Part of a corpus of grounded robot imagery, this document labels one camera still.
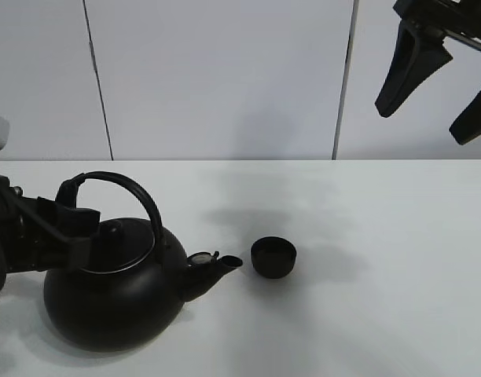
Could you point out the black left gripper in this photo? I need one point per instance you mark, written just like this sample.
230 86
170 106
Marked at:
40 234

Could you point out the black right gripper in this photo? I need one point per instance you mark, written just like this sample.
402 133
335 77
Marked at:
419 53

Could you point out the black round kettle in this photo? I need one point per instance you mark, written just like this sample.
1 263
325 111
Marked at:
136 281

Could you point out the small black teacup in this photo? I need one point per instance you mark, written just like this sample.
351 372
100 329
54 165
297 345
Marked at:
273 257

